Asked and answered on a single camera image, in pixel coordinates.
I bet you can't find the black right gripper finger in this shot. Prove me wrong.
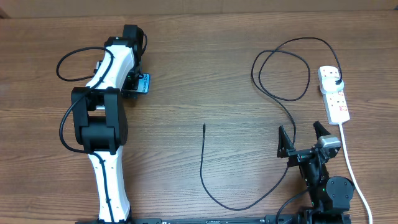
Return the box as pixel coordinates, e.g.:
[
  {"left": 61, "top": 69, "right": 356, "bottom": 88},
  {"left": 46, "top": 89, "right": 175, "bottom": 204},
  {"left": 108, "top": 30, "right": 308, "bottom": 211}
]
[
  {"left": 313, "top": 121, "right": 331, "bottom": 139},
  {"left": 277, "top": 126, "right": 295, "bottom": 157}
]

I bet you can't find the blue Samsung smartphone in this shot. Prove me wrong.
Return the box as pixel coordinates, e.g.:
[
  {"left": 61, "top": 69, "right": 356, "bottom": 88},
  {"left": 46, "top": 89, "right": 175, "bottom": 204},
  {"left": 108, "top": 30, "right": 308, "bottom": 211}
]
[{"left": 136, "top": 73, "right": 150, "bottom": 94}]

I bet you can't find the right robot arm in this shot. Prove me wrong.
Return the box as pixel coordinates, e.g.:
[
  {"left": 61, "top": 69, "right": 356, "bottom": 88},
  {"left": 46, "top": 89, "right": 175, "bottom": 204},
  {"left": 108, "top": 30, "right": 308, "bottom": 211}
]
[{"left": 274, "top": 121, "right": 356, "bottom": 224}]

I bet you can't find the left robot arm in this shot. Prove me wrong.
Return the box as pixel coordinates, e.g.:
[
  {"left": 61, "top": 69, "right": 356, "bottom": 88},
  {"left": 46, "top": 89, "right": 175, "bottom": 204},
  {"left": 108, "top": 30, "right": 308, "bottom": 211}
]
[{"left": 70, "top": 25, "right": 150, "bottom": 223}]

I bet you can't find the white charger plug adapter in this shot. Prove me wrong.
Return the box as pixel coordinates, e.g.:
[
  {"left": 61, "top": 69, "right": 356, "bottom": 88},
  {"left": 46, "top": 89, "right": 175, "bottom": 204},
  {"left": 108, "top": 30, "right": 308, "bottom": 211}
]
[{"left": 320, "top": 76, "right": 345, "bottom": 94}]

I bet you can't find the white power strip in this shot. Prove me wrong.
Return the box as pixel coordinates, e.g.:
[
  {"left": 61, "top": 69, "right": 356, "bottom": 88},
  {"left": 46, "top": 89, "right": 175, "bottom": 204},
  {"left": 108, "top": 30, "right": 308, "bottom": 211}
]
[{"left": 318, "top": 66, "right": 350, "bottom": 125}]

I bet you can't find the black charger cable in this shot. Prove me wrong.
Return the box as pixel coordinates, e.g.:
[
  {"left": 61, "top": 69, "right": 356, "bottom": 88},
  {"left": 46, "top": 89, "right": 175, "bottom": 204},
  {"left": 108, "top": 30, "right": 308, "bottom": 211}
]
[{"left": 200, "top": 37, "right": 344, "bottom": 212}]

